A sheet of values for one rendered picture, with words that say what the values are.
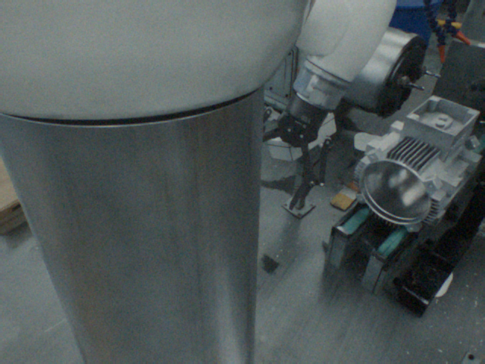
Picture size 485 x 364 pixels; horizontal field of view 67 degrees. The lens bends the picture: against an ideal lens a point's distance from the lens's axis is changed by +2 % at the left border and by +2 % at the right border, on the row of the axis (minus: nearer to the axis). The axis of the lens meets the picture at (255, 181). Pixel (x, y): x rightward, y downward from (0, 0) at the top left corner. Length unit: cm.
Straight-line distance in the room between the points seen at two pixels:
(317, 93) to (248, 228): 51
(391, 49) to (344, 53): 50
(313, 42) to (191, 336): 53
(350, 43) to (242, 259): 51
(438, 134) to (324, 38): 32
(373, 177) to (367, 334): 34
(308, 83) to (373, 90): 49
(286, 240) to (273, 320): 22
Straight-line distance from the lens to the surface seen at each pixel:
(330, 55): 63
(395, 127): 91
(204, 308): 16
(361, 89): 113
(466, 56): 124
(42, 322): 96
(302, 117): 66
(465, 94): 126
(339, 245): 87
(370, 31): 64
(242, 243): 15
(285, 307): 86
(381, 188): 92
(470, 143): 91
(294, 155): 83
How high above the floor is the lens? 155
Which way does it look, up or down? 42 degrees down
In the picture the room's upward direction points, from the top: straight up
